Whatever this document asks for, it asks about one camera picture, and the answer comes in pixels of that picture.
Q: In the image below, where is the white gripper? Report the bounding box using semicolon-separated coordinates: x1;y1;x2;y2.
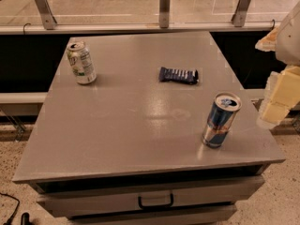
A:
255;1;300;129

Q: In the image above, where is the blue silver redbull can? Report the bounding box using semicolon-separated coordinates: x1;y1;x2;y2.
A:
202;92;242;148

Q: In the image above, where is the green white soda can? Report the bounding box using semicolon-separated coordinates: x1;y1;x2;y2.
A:
67;41;97;84

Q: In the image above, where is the blue snack bar wrapper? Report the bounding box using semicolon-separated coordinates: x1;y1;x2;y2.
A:
158;67;199;84

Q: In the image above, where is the grey drawer cabinet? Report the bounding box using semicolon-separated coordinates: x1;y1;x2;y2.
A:
13;32;284;225

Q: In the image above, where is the black plug on floor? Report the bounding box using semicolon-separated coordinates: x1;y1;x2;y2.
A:
21;213;31;225

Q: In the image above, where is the right metal railing bracket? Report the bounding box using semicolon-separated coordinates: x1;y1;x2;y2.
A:
232;0;251;27

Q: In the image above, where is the metal railing bracket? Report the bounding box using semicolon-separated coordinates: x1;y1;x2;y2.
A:
35;0;57;30
158;0;171;28
232;0;251;27

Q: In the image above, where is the middle metal railing bracket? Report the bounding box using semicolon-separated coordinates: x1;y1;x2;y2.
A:
158;0;171;28

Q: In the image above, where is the black drawer handle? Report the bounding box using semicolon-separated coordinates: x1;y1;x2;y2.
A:
138;193;174;210

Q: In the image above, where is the left metal railing bracket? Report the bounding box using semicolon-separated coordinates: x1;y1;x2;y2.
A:
35;0;57;30

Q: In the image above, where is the black floor cable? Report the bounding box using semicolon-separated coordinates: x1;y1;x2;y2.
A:
0;192;21;225

